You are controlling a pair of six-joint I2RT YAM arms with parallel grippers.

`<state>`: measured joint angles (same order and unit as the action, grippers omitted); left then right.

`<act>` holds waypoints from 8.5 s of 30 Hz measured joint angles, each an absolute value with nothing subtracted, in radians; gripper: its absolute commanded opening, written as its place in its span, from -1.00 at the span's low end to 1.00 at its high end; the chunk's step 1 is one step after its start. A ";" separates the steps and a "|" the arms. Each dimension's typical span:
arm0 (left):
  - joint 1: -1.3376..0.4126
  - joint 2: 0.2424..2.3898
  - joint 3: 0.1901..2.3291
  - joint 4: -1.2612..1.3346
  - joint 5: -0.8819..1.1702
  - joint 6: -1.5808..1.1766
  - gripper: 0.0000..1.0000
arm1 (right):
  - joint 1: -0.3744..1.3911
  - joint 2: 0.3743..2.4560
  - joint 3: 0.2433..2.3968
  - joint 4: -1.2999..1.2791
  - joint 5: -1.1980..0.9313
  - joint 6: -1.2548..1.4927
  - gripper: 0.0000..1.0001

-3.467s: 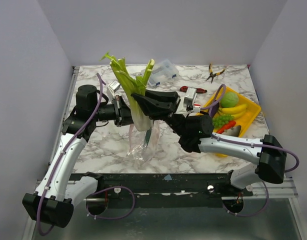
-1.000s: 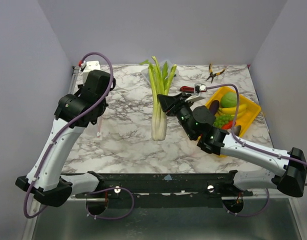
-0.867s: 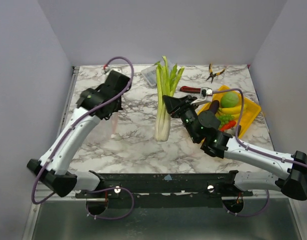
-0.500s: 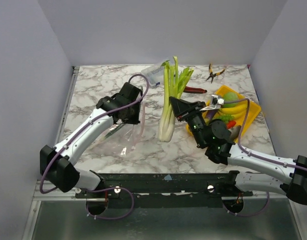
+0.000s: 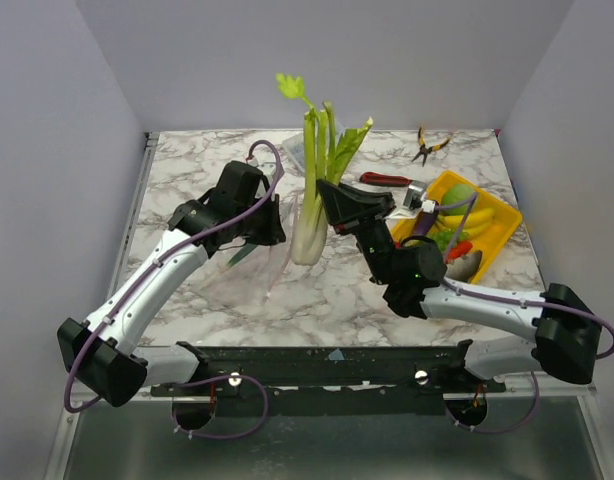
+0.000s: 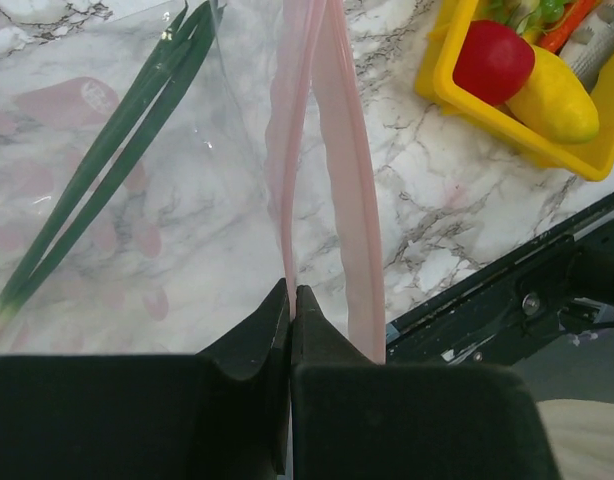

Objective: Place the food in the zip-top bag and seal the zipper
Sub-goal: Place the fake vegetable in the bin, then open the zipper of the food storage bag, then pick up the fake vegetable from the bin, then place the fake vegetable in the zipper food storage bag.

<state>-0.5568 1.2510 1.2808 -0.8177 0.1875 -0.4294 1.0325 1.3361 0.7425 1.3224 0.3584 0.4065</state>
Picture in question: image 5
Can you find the orange toy carrot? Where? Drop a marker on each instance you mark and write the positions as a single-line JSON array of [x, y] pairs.
[[460, 249]]

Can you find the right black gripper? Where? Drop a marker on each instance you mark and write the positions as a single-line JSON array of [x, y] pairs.
[[359, 220]]

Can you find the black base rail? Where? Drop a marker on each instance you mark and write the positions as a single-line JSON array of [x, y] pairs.
[[330, 381]]

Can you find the clear plastic organizer box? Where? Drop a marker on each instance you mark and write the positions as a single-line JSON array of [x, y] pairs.
[[297, 150]]

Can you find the toy celery stalk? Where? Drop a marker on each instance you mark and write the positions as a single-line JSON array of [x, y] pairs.
[[310, 230]]

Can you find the clear zip top bag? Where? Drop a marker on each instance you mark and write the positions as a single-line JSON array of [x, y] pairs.
[[251, 281]]

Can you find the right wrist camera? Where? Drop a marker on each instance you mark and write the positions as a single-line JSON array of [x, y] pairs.
[[415, 195]]

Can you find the yellow toy banana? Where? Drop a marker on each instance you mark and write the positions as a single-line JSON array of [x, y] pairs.
[[476, 223]]

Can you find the yellow black pliers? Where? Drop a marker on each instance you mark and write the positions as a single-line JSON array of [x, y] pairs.
[[426, 150]]

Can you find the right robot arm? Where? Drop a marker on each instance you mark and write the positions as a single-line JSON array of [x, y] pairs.
[[552, 331]]

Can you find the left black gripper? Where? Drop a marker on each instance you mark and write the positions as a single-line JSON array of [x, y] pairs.
[[275, 233]]

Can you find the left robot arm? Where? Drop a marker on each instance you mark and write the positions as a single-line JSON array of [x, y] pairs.
[[101, 351]]

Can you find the green toy scallion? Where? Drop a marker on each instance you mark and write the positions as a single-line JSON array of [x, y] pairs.
[[242, 252]]

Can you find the red black utility knife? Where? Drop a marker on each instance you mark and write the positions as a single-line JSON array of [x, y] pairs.
[[383, 180]]

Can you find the yellow plastic tray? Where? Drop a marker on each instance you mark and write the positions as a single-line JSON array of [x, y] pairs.
[[506, 221]]

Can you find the purple toy eggplant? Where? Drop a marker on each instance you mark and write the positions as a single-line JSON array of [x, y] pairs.
[[424, 222]]

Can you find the green toy cabbage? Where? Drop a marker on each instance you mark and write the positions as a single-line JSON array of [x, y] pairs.
[[455, 199]]

